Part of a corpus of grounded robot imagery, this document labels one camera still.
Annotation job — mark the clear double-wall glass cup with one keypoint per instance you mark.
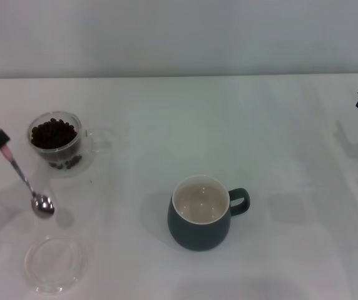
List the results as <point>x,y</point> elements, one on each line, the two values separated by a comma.
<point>83,147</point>

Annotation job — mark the dark green ceramic mug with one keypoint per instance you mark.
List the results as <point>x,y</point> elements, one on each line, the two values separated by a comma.
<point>194,234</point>

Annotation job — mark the pile of coffee beans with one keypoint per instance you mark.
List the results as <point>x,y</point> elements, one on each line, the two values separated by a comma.
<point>53,134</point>

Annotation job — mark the clear glass saucer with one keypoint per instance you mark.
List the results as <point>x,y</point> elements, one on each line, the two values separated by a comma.
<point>57,265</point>

